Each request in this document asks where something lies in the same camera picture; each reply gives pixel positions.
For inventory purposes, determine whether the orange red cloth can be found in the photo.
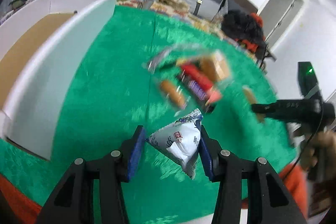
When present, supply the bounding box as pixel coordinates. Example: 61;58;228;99
278;163;308;218

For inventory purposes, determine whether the white cardboard storage box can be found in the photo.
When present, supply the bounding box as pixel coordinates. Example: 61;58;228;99
1;0;117;160

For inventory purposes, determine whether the person's right hand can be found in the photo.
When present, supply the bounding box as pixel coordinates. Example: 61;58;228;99
300;131;335;178

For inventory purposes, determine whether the floral sofa blanket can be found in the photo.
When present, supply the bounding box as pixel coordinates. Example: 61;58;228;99
117;0;257;61

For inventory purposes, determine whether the bread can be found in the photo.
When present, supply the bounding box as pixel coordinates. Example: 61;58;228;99
199;51;232;83

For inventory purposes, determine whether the white blue snack bag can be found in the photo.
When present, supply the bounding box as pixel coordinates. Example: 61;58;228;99
146;109;203;180

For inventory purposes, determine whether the red snack packet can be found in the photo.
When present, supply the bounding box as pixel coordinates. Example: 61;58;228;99
179;63;222;104

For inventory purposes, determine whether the green patterned tablecloth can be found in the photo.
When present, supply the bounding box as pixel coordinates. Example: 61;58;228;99
1;6;296;223

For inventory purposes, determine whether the small orange sausage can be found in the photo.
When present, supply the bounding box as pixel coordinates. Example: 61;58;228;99
242;86;265;123
159;80;186;109

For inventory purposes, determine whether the dark chocolate bar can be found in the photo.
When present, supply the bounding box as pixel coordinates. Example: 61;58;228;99
178;73;215;114

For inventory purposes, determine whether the clear long cracker sleeve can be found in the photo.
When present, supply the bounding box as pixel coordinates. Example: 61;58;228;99
142;43;204;73

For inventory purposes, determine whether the black red plush toy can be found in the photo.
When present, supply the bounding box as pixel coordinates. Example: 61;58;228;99
221;10;276;65

